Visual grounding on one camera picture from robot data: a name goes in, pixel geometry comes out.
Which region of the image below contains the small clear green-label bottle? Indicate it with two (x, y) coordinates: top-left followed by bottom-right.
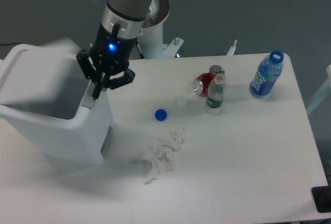
(206, 72), (226, 113)

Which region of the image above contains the white frame at right edge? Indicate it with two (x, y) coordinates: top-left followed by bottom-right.
(306, 65), (330, 116)

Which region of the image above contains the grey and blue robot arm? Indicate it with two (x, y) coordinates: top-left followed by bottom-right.
(76, 0), (152, 99)

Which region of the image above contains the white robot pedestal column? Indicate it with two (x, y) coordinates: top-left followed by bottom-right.
(136, 0), (184, 59)

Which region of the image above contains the black device at table edge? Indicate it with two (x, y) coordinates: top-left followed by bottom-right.
(311, 186), (330, 213)

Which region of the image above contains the white push-lid trash can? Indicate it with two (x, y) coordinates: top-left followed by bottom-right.
(1, 38), (114, 165)

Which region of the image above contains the crumpled white tissue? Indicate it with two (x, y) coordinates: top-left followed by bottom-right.
(159, 124), (189, 152)
(142, 145), (178, 185)

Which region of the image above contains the crumpled white tissue front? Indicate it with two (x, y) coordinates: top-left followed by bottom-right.
(142, 145), (178, 185)

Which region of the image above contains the crushed red soda can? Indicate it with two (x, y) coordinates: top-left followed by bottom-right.
(193, 65), (225, 96)

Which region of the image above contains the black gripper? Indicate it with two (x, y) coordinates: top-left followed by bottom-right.
(76, 25), (137, 98)

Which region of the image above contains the blue bottle cap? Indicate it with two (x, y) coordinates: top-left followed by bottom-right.
(154, 109), (168, 122)

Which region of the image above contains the blue plastic drink bottle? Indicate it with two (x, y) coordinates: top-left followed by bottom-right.
(249, 50), (284, 98)

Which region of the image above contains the crumpled white tissue rear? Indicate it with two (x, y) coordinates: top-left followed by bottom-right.
(159, 124), (189, 152)

